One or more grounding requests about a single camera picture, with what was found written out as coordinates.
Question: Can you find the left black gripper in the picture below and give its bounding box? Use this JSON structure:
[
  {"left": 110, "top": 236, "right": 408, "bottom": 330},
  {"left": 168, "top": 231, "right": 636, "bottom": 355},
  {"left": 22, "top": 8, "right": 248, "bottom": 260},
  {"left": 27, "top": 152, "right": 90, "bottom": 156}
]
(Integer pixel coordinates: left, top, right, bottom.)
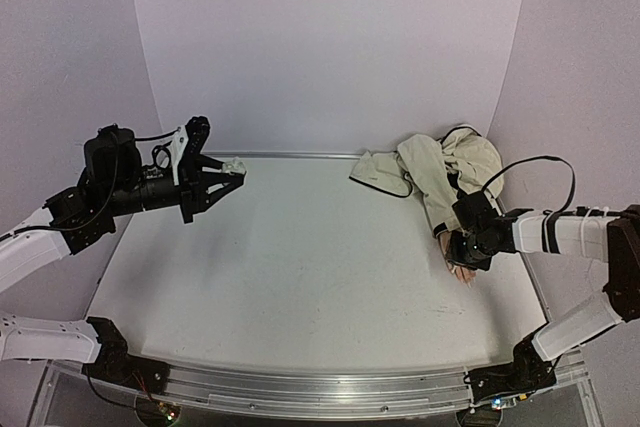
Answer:
[{"left": 106, "top": 154, "right": 246, "bottom": 223}]

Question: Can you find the white nail polish bottle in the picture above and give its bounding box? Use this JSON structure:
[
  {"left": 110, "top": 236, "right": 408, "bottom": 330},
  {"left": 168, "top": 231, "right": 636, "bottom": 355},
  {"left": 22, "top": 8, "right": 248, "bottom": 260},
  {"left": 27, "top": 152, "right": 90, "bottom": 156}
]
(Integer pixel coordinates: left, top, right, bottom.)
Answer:
[{"left": 221, "top": 157, "right": 246, "bottom": 176}]

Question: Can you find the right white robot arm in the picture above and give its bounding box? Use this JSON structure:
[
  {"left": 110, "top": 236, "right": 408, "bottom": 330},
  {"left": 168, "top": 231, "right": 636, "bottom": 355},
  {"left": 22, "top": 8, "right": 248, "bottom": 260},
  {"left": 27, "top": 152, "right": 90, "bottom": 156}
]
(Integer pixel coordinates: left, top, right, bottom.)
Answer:
[{"left": 445, "top": 192, "right": 639, "bottom": 368}]

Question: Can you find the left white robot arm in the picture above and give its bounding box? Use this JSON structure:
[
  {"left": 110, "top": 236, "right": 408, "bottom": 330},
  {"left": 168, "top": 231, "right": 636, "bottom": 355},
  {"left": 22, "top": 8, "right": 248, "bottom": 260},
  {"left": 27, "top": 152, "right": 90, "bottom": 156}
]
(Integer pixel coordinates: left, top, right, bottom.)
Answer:
[{"left": 1, "top": 116, "right": 246, "bottom": 384}]

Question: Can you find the mannequin hand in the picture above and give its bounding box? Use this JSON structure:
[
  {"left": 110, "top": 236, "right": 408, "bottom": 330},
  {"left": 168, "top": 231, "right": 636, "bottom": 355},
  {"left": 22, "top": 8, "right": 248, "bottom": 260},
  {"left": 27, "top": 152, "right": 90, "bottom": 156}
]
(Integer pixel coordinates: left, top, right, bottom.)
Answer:
[{"left": 437, "top": 231, "right": 476, "bottom": 286}]

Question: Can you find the beige jacket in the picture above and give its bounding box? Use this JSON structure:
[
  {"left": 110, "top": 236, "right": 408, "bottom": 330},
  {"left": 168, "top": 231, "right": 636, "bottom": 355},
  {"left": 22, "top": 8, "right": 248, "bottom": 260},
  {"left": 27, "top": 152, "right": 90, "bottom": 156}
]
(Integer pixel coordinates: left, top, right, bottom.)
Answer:
[{"left": 349, "top": 125, "right": 503, "bottom": 237}]

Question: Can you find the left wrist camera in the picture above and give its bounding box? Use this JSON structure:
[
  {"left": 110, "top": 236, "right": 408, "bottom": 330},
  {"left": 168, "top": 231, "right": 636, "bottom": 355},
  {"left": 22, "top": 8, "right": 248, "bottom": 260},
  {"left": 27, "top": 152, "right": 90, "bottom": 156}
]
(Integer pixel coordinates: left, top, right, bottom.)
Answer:
[{"left": 168, "top": 116, "right": 210, "bottom": 186}]

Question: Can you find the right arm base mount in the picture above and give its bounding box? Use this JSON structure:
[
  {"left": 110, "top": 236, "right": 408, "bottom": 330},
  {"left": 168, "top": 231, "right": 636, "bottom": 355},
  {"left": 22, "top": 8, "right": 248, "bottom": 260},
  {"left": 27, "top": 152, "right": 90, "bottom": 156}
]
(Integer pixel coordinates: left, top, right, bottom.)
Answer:
[{"left": 464, "top": 331, "right": 559, "bottom": 405}]

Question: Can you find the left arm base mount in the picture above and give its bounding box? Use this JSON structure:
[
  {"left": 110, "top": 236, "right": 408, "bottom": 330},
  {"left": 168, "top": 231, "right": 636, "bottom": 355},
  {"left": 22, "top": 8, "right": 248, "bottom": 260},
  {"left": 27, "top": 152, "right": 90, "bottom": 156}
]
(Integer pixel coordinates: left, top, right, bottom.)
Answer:
[{"left": 82, "top": 317, "right": 170, "bottom": 394}]

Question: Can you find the aluminium front rail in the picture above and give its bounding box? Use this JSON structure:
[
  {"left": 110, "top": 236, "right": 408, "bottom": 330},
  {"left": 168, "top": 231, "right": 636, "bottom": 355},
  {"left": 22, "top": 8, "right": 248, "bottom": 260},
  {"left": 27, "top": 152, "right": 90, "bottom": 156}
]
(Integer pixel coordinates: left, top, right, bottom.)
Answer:
[{"left": 44, "top": 354, "right": 596, "bottom": 427}]

